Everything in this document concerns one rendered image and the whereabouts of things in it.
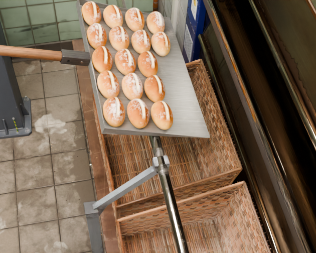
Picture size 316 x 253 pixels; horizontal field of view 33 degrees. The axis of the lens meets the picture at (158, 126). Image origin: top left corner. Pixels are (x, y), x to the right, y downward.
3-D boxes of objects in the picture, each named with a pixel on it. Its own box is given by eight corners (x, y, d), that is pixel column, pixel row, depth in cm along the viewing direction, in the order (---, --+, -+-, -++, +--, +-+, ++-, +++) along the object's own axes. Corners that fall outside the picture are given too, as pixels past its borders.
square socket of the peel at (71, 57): (59, 64, 162) (62, 56, 159) (58, 55, 164) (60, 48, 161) (88, 67, 165) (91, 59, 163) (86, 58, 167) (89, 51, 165)
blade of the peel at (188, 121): (101, 133, 151) (104, 128, 149) (75, 4, 182) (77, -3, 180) (209, 138, 167) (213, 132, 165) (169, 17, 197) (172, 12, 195)
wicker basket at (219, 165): (196, 97, 244) (203, 55, 222) (233, 204, 213) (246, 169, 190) (92, 113, 236) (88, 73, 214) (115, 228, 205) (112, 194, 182)
